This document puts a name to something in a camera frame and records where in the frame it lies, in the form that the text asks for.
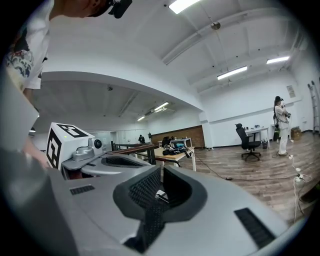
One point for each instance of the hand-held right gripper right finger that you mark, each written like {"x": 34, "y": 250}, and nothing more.
{"x": 212, "y": 225}

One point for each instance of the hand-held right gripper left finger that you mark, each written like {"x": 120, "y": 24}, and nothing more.
{"x": 100, "y": 212}

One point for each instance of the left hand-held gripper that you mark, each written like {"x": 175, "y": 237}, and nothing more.
{"x": 67, "y": 147}

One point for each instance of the person's left forearm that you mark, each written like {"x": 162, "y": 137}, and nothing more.
{"x": 37, "y": 155}

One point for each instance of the black railing with wooden handrail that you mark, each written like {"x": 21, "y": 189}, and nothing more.
{"x": 140, "y": 149}

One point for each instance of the black power adapter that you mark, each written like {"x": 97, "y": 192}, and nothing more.
{"x": 228, "y": 178}

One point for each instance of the wooden table with white legs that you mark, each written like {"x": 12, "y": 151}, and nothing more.
{"x": 166, "y": 157}

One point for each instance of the long ceiling light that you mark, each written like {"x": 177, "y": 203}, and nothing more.
{"x": 141, "y": 118}
{"x": 182, "y": 5}
{"x": 161, "y": 106}
{"x": 277, "y": 60}
{"x": 232, "y": 72}

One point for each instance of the black bag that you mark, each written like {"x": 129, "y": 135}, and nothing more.
{"x": 165, "y": 142}

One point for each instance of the teal foam object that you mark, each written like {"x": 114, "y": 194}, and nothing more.
{"x": 179, "y": 145}

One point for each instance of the grey storage box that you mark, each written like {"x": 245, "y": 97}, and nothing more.
{"x": 187, "y": 143}

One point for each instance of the black office chair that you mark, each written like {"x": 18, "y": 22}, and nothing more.
{"x": 243, "y": 136}

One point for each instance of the white power strip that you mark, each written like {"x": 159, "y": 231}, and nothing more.
{"x": 298, "y": 169}
{"x": 298, "y": 180}
{"x": 291, "y": 157}

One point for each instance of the white desk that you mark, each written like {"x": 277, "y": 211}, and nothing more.
{"x": 257, "y": 129}

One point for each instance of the cardboard box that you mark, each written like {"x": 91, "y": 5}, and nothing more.
{"x": 296, "y": 133}

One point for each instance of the white printed t-shirt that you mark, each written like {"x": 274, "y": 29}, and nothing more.
{"x": 37, "y": 37}

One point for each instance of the metal ladder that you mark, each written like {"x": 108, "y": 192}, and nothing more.
{"x": 315, "y": 110}

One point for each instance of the person's head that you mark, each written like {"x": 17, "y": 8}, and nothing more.
{"x": 75, "y": 7}

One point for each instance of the round ceiling fixture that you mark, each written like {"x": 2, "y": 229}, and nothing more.
{"x": 215, "y": 25}

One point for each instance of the wall poster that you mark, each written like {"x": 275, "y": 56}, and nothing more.
{"x": 290, "y": 91}

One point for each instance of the black head camera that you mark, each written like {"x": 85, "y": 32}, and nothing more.
{"x": 121, "y": 8}

